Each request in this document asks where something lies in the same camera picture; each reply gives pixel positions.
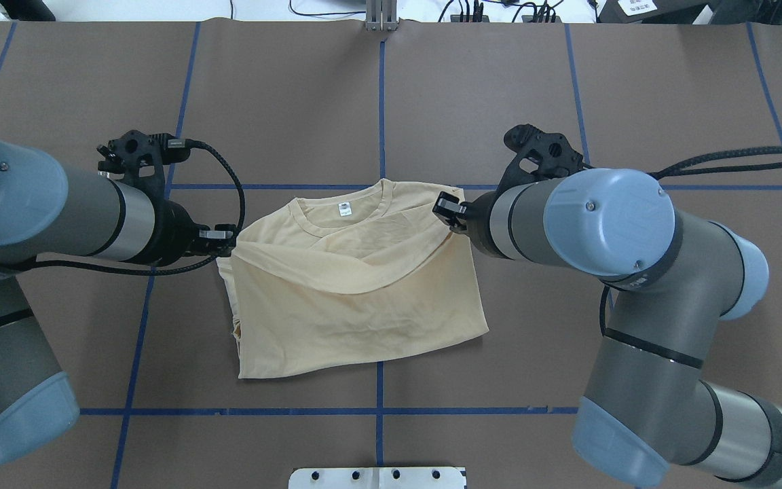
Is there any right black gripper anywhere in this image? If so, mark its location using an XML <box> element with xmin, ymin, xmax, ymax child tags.
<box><xmin>432</xmin><ymin>192</ymin><xmax>500</xmax><ymax>257</ymax></box>

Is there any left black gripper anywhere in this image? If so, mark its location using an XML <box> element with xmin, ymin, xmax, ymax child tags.
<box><xmin>154</xmin><ymin>200</ymin><xmax>237</xmax><ymax>266</ymax></box>

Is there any cream long-sleeve graphic shirt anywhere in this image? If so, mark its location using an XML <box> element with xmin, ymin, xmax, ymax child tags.
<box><xmin>217</xmin><ymin>179</ymin><xmax>489</xmax><ymax>380</ymax></box>

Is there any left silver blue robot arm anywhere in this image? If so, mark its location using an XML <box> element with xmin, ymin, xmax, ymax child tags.
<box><xmin>0</xmin><ymin>130</ymin><xmax>246</xmax><ymax>465</ymax></box>

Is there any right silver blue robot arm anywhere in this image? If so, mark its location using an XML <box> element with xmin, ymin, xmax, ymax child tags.
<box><xmin>432</xmin><ymin>169</ymin><xmax>782</xmax><ymax>488</ymax></box>

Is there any orange black electronics board far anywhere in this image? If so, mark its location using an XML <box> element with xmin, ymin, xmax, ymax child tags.
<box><xmin>443</xmin><ymin>1</ymin><xmax>489</xmax><ymax>24</ymax></box>

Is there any orange black electronics board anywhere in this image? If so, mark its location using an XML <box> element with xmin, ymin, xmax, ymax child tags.
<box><xmin>443</xmin><ymin>1</ymin><xmax>489</xmax><ymax>24</ymax></box>
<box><xmin>513</xmin><ymin>1</ymin><xmax>563</xmax><ymax>24</ymax></box>

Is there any orange black electronics board near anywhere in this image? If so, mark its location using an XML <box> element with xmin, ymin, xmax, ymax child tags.
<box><xmin>513</xmin><ymin>1</ymin><xmax>563</xmax><ymax>24</ymax></box>

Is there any brown black box device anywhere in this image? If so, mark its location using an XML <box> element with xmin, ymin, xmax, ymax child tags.
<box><xmin>597</xmin><ymin>0</ymin><xmax>711</xmax><ymax>24</ymax></box>

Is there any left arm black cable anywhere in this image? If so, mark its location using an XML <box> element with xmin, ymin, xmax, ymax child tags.
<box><xmin>24</xmin><ymin>139</ymin><xmax>247</xmax><ymax>276</ymax></box>

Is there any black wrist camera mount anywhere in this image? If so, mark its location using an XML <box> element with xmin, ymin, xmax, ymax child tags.
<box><xmin>496</xmin><ymin>124</ymin><xmax>586</xmax><ymax>195</ymax></box>

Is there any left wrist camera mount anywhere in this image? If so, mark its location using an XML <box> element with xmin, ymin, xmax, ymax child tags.
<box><xmin>96</xmin><ymin>130</ymin><xmax>191</xmax><ymax>199</ymax></box>

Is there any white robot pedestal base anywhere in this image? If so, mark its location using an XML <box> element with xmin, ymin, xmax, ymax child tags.
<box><xmin>288</xmin><ymin>465</ymin><xmax>468</xmax><ymax>488</ymax></box>

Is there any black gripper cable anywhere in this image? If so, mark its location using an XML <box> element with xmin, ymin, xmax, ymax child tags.
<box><xmin>649</xmin><ymin>146</ymin><xmax>782</xmax><ymax>183</ymax></box>

